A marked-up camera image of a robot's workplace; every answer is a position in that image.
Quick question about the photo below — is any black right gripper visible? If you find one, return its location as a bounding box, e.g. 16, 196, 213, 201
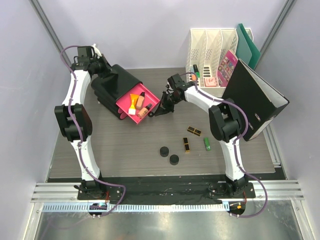
154, 91, 182, 117

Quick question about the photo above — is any peach foundation bottle black cap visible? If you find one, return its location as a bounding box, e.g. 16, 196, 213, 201
137, 103, 152, 119

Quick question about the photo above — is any beige foundation bottle black pump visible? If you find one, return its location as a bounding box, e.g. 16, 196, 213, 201
135, 91, 145, 110

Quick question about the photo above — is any orange cream tube white cap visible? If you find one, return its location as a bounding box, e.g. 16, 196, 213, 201
128, 94, 139, 116

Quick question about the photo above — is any black drawer cabinet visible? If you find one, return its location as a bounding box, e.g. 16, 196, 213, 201
91, 64, 142, 120

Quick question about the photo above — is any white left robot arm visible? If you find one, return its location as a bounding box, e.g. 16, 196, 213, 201
54, 44, 107, 200

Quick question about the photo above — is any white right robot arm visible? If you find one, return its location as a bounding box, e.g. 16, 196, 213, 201
149, 74, 249, 198

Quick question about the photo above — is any gold black lipstick upper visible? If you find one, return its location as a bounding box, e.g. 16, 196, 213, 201
187, 126, 202, 136

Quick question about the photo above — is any gold black lipstick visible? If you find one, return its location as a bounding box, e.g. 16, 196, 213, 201
182, 137, 190, 153
187, 126, 202, 136

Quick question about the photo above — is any gold black lipstick lower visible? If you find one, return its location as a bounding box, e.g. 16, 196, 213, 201
182, 137, 190, 153

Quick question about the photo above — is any black round compact right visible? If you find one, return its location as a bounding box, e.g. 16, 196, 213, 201
169, 154, 180, 166

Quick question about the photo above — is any pink sticky note pad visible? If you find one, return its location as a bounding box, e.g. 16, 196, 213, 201
203, 77, 219, 88

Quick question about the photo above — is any green lip balm tube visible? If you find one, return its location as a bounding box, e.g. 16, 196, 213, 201
203, 137, 211, 151

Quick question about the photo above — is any white mesh file organizer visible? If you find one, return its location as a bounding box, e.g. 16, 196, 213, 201
185, 28, 254, 97

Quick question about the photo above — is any pink sticker booklet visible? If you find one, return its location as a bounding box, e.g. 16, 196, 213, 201
217, 50, 238, 87

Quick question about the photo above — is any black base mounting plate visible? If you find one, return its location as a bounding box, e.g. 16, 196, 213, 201
76, 176, 256, 201

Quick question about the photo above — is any black lever arch binder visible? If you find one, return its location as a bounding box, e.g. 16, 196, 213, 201
222, 59, 290, 142

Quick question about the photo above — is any teal plastic folder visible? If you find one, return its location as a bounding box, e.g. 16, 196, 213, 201
235, 23, 261, 70

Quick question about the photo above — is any aluminium frame rail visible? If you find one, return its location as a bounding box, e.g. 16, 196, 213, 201
31, 180, 304, 215

